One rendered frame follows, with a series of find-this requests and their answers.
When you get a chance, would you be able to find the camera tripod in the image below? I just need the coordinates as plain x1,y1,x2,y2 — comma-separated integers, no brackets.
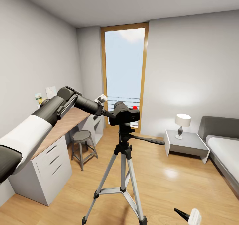
82,122,165,225

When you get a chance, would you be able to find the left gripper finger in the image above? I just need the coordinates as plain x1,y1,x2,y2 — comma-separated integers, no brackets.
100,109,117,119

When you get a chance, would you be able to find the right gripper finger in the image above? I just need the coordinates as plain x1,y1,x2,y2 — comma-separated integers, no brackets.
173,208,189,221

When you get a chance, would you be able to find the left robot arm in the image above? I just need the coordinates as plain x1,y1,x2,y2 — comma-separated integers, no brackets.
0,86,117,185

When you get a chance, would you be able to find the digital camera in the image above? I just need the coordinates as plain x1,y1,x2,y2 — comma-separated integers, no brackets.
109,101,140,126

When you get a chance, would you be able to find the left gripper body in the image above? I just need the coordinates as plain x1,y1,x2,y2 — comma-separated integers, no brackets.
82,99,104,116

